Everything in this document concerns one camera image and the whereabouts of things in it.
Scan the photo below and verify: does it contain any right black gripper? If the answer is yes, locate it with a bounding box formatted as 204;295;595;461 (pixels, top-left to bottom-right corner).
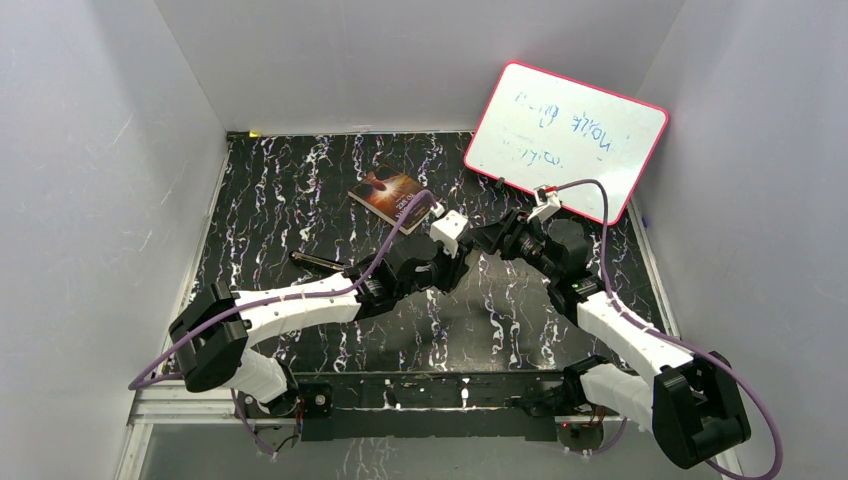
468;208;560;282

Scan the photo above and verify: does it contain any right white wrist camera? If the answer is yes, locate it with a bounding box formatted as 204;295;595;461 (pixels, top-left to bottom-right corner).
528;185;562;223

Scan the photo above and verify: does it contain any pink framed whiteboard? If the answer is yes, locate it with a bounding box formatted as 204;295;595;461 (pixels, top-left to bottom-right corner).
464;62;669;224

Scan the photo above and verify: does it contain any dark paperback book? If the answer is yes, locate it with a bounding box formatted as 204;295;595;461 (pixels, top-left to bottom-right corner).
348;165;424;227

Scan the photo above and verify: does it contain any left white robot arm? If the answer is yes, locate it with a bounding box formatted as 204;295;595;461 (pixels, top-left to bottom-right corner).
169;235;475;416

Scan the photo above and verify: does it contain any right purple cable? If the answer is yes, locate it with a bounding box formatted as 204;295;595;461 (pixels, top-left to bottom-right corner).
553;178;784;480

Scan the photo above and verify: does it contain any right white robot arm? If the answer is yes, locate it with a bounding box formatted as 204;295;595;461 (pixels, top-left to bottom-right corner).
467;209;751;469

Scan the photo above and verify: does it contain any black stapler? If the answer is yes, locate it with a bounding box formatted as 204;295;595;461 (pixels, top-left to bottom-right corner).
289;251;347;272

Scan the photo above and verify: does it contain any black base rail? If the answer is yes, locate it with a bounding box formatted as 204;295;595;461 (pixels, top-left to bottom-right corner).
235;367;637;444

